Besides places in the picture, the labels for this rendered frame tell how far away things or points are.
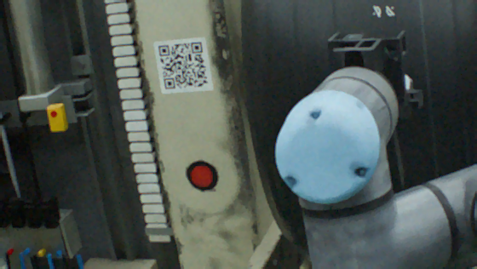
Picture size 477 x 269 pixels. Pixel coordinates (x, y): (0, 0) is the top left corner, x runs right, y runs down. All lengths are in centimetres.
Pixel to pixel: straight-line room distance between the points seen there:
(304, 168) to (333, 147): 3
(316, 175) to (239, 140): 65
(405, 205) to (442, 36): 32
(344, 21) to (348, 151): 39
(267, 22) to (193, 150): 34
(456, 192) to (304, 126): 16
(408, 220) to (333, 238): 7
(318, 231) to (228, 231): 67
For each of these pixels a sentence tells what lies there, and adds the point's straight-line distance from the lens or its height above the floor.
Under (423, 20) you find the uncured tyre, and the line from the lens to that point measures 108.
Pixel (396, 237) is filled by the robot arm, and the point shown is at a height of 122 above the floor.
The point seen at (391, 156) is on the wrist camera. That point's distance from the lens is 94.
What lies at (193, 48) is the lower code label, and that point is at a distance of 136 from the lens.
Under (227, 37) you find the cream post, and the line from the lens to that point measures 135.
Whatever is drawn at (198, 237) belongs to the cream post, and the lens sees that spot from 147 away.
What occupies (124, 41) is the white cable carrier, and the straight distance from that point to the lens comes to 140.
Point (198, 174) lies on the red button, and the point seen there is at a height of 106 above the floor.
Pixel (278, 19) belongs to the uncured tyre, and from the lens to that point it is 112.
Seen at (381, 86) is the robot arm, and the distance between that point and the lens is 84.
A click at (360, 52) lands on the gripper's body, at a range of 87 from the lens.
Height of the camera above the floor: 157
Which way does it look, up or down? 19 degrees down
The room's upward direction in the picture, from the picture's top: 9 degrees counter-clockwise
